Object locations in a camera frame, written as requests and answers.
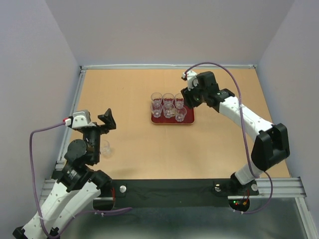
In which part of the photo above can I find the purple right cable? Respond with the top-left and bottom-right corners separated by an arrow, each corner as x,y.
183,62 -> 274,215

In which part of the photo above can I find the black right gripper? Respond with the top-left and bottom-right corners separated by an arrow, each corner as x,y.
181,80 -> 208,110

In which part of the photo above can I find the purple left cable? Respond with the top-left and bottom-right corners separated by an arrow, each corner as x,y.
29,121 -> 133,239

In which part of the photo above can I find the purple cable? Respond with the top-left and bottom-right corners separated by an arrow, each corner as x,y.
29,121 -> 133,239
183,62 -> 274,215

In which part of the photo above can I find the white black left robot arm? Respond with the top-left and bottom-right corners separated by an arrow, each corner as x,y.
12,109 -> 116,239

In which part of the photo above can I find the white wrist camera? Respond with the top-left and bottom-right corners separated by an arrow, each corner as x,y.
63,110 -> 91,129
181,70 -> 198,91

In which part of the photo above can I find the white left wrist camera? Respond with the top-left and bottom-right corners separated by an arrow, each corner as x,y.
63,110 -> 91,129

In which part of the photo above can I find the clear faceted glass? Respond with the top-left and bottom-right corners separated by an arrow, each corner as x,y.
151,103 -> 162,118
100,140 -> 112,158
162,102 -> 176,119
151,92 -> 162,105
175,107 -> 187,122
174,93 -> 184,109
162,93 -> 174,105

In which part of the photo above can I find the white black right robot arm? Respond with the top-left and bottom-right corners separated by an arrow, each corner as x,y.
181,71 -> 290,194

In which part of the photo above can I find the white round knob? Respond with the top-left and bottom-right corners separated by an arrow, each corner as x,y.
119,185 -> 127,193

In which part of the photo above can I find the red lacquer tray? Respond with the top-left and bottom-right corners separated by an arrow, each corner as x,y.
151,104 -> 195,124

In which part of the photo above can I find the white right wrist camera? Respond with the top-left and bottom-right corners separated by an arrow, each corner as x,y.
181,70 -> 198,91

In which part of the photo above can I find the aluminium table frame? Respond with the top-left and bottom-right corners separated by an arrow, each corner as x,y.
29,64 -> 319,239

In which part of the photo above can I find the black base cloth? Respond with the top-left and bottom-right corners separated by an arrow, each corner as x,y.
93,179 -> 259,210

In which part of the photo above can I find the metal front plate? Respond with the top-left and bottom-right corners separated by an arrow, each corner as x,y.
61,199 -> 308,239

